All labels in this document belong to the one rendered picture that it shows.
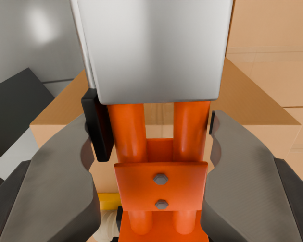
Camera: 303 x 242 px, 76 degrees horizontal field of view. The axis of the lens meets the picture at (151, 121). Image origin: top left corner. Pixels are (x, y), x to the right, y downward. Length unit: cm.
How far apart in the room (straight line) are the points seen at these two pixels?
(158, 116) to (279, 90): 58
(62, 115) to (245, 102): 30
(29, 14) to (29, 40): 14
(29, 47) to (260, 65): 121
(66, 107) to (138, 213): 24
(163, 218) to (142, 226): 3
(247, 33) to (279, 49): 12
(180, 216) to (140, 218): 3
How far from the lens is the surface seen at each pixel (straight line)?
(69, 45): 130
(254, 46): 71
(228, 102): 37
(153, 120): 29
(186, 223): 19
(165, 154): 16
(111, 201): 39
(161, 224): 21
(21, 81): 136
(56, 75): 140
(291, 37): 76
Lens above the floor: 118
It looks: 57 degrees down
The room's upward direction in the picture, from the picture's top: 178 degrees counter-clockwise
